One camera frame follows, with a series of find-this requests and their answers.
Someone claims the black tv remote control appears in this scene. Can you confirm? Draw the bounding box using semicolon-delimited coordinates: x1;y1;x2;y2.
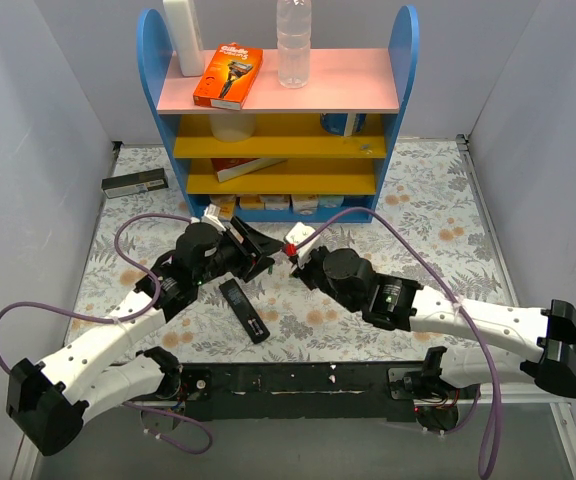
219;279;270;344

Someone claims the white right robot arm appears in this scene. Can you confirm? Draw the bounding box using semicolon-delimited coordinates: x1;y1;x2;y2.
284;244;576;399

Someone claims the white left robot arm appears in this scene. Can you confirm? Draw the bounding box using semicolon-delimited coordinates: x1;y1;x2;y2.
6;218;283;456

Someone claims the floral table mat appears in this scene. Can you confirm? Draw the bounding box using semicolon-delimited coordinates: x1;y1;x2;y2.
62;142;526;365

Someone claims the white orange small box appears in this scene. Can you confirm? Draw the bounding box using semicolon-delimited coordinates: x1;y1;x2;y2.
291;194;319;215

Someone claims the red white flat box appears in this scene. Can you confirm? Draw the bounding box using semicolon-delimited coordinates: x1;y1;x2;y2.
211;157;285;183

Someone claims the black rectangular box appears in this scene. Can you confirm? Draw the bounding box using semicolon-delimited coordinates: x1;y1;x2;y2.
101;168;169;199

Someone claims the blue shelf unit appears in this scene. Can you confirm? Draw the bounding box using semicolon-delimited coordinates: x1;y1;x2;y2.
136;5;420;223

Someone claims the blue white can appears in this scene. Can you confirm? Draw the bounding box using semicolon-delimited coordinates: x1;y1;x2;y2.
320;113;367;137

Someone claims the orange razor box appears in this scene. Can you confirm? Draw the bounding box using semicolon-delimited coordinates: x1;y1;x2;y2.
193;43;264;111

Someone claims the white tall bottle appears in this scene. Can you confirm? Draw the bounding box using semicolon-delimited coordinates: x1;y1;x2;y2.
163;0;205;77

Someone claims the clear plastic water bottle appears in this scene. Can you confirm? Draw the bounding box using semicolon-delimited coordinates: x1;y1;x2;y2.
276;0;312;89

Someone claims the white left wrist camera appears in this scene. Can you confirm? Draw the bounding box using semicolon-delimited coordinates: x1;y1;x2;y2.
201;204;226;232

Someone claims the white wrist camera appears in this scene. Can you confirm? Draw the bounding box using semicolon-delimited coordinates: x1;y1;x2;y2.
201;204;226;232
284;222;321;266

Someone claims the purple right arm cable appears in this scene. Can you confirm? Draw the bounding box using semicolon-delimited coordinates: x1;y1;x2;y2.
307;207;504;479

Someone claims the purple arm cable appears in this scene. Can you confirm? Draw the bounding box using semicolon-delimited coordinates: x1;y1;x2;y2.
0;212;214;455
307;207;504;479

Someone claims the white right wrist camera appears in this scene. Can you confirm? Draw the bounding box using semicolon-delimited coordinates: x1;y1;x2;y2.
284;222;321;266

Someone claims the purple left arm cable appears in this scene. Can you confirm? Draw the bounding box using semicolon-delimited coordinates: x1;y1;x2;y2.
0;212;214;455

